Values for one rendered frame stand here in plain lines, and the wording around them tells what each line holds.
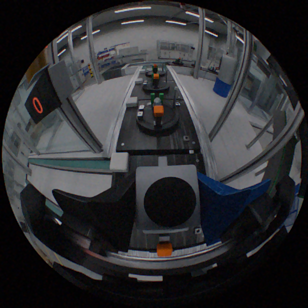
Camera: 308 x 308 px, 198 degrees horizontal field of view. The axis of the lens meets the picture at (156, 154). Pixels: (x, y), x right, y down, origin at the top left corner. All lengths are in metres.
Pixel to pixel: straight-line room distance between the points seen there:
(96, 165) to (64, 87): 0.25
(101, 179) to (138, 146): 0.16
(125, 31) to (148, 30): 1.95
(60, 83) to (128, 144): 0.24
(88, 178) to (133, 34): 10.64
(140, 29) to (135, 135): 10.69
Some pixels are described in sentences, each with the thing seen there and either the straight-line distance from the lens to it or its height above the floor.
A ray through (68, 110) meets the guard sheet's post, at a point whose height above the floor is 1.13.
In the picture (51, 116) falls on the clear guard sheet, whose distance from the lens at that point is 0.30.
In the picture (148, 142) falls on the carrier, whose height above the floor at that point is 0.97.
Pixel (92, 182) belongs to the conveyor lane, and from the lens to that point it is 0.36.
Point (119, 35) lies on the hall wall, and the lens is 10.79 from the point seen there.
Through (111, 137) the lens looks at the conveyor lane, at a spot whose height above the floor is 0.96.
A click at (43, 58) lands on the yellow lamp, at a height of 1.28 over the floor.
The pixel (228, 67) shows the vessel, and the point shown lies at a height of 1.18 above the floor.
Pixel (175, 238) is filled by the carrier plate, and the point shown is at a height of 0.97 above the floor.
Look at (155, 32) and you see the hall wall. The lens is 10.88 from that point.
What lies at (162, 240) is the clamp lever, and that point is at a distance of 0.15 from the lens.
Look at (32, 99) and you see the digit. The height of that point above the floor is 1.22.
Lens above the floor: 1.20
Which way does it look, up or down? 63 degrees down
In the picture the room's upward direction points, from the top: 1 degrees counter-clockwise
